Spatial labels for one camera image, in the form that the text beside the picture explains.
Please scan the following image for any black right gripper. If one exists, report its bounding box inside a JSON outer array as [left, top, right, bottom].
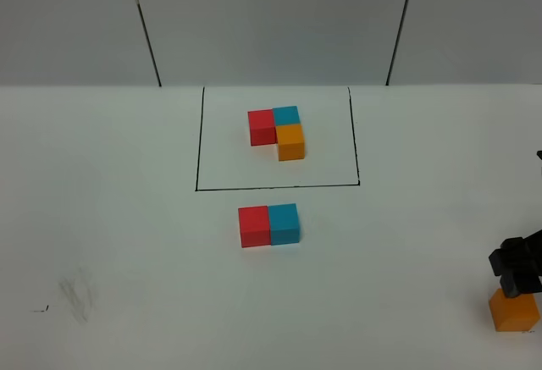
[[489, 230, 542, 298]]

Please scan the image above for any orange template cube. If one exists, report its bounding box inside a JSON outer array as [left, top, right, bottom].
[[276, 124, 306, 161]]

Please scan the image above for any blue template cube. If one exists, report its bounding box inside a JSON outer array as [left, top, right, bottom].
[[273, 106, 301, 126]]

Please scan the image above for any red template cube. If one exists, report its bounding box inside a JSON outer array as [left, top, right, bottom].
[[247, 109, 277, 146]]

